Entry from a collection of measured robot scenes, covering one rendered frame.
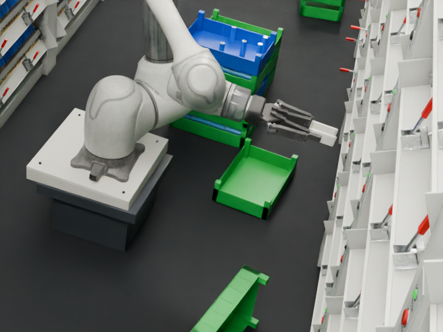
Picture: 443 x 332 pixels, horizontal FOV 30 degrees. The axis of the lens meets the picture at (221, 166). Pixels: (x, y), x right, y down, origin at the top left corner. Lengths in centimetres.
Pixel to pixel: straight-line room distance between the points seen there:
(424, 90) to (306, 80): 215
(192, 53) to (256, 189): 104
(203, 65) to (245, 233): 95
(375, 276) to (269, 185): 162
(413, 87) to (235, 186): 152
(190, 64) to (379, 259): 75
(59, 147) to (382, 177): 128
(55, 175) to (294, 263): 79
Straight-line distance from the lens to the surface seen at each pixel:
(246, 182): 291
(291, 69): 361
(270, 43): 302
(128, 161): 249
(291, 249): 269
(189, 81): 189
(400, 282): 105
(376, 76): 223
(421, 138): 127
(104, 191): 243
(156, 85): 245
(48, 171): 248
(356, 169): 217
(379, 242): 139
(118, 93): 235
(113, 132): 238
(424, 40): 140
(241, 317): 243
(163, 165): 261
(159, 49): 244
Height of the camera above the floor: 180
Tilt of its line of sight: 37 degrees down
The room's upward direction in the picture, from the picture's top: 10 degrees clockwise
